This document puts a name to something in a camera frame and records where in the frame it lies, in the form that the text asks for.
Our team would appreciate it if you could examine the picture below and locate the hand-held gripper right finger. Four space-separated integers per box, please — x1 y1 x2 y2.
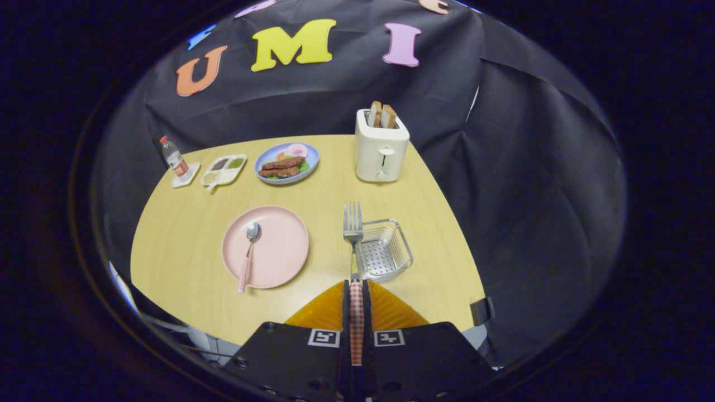
362 279 499 402

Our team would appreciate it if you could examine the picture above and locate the white toaster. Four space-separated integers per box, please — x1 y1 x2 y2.
355 109 410 183

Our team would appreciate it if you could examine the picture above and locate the white square coaster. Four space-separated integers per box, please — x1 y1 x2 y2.
171 162 201 189

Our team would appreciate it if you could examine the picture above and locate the clear drainer basket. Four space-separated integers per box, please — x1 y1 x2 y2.
355 219 414 281

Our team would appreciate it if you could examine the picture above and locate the spoon with checked handle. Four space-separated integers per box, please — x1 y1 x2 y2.
237 222 262 293

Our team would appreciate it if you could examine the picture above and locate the white divided tray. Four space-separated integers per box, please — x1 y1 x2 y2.
201 155 247 192

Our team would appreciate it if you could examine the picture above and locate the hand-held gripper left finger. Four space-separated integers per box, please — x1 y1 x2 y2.
222 279 352 402

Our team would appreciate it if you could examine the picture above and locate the clear plastic water bottle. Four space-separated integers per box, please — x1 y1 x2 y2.
159 136 190 180

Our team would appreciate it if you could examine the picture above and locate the white printed panel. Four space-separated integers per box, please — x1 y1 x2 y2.
110 261 140 316

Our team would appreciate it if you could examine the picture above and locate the fork with checked handle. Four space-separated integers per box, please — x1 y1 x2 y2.
342 201 365 367

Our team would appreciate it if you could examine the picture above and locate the black backdrop cloth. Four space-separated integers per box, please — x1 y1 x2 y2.
92 0 626 369

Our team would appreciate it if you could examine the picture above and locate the pink plate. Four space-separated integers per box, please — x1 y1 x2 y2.
222 205 309 290

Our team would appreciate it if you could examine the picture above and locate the black table clamp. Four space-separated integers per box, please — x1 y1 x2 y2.
470 298 496 326

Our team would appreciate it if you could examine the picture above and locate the blue plate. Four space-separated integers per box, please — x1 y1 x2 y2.
255 142 320 185

